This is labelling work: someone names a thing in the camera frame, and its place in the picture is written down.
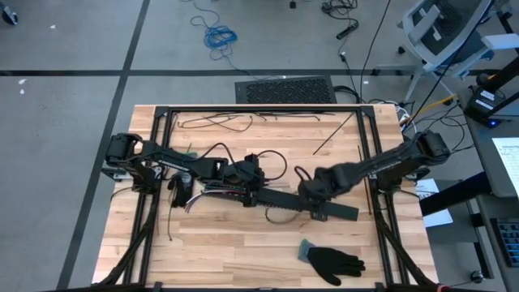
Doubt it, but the black aluminium post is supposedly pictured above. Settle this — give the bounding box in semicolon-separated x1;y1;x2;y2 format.
476;54;519;118

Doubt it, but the white sheet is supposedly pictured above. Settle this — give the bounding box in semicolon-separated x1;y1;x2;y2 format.
491;136;519;188

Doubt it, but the yellow hanging cable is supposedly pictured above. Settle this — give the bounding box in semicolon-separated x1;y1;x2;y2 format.
408;93;459;123

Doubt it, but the black power strip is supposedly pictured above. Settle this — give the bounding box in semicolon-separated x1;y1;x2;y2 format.
335;22;360;41

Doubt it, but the black hanging cable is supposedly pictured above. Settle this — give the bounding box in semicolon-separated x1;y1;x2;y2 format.
359;0;393;98

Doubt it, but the black perforated computer case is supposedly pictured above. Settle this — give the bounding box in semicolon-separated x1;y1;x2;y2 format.
234;75;338;105

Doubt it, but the white floor paper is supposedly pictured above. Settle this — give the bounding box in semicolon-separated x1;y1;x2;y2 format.
414;177;455;229

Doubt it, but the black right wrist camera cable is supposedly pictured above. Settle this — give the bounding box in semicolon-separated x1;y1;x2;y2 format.
294;165;314;184

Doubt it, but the grey-backed work glove green cuff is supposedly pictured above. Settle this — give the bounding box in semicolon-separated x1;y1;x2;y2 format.
166;150;200;209

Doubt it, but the black desk bar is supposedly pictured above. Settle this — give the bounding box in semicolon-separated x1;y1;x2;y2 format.
418;171;494;218

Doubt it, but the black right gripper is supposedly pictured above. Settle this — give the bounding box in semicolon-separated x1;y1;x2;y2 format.
298;177;341;223

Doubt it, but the operator keyboard desk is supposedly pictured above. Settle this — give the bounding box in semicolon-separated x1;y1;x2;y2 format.
465;193;519;292

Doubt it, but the black cable coil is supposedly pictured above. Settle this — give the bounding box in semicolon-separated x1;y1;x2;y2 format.
321;0;360;21

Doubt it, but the blue floor cable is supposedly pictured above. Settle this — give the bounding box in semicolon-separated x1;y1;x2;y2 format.
180;0;263;80

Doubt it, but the black work glove green cuff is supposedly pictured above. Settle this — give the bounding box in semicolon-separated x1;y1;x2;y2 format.
298;238;367;287

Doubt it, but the black box device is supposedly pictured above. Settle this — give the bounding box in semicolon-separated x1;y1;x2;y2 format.
463;86;508;129

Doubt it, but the black duct cover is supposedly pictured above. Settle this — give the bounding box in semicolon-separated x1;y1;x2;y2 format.
251;186;361;222

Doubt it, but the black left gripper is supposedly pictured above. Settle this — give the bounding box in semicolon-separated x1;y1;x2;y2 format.
225;153;268;208

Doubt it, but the black keyboard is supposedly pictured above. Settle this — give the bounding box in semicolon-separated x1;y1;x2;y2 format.
489;217;519;268

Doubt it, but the operator side desk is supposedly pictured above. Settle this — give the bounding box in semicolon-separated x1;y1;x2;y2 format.
457;84;519;200

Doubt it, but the black left wrist camera cable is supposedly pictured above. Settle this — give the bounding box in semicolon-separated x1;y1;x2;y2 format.
201;141;289;183

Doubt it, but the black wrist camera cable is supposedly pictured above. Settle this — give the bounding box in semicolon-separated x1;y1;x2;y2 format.
201;141;289;183
294;165;314;184

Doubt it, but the grey mesh office chair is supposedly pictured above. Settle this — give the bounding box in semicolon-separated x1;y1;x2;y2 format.
375;0;519;105

